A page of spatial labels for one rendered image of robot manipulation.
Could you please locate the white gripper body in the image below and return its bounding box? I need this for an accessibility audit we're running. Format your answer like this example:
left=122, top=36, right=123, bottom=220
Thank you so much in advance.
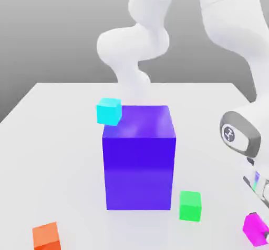
left=242, top=175, right=269, bottom=215

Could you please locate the small magenta cube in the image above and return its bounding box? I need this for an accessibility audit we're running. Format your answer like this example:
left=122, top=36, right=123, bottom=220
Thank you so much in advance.
left=242, top=213, right=269, bottom=248

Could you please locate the small green cube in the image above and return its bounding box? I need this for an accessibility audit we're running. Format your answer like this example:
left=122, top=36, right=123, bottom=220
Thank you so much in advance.
left=179, top=190, right=202, bottom=223

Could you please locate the small cyan cube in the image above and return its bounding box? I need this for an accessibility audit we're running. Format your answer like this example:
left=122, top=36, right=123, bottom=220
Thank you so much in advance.
left=96, top=97, right=123, bottom=127

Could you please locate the small orange cube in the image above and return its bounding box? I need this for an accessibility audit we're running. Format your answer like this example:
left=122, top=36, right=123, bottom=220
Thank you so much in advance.
left=32, top=221, right=62, bottom=250

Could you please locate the large purple box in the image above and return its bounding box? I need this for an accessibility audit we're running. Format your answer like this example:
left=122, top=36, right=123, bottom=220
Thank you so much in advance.
left=101, top=105, right=177, bottom=211

